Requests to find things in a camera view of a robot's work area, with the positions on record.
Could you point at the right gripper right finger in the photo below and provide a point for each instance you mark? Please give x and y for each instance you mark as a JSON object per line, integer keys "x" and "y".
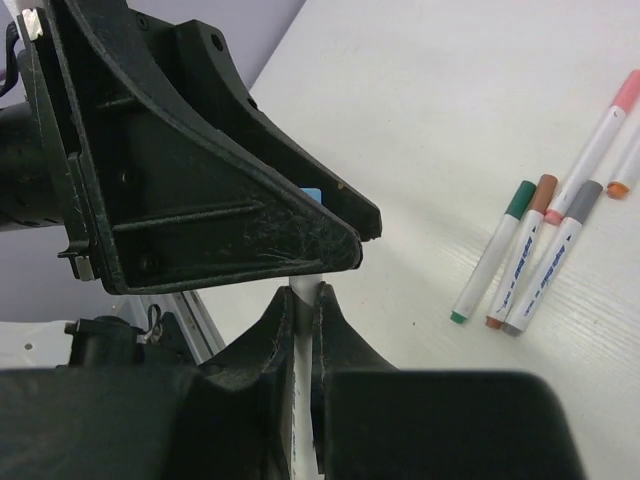
{"x": 372, "y": 420}

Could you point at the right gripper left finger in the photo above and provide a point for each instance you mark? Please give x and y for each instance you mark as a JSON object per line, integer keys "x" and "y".
{"x": 119, "y": 409}

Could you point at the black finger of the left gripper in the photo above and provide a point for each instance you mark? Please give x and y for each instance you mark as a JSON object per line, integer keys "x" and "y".
{"x": 139, "y": 137}

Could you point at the blue cap marker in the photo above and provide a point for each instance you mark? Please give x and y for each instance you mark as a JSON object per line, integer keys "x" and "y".
{"x": 303, "y": 457}

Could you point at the grey cap marker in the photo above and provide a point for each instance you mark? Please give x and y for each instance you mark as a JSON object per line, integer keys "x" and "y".
{"x": 551, "y": 262}

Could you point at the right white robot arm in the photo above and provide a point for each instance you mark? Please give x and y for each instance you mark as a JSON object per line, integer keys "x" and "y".
{"x": 121, "y": 409}

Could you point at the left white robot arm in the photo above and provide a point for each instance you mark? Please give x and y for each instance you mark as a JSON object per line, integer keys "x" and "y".
{"x": 139, "y": 137}

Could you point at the brown cap marker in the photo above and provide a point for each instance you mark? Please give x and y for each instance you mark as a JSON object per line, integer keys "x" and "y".
{"x": 521, "y": 251}

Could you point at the pink cap marker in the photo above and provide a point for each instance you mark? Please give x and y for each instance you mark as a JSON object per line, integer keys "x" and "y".
{"x": 595, "y": 148}

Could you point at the aluminium right side rail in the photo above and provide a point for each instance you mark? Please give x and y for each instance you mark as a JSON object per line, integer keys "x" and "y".
{"x": 178, "y": 322}

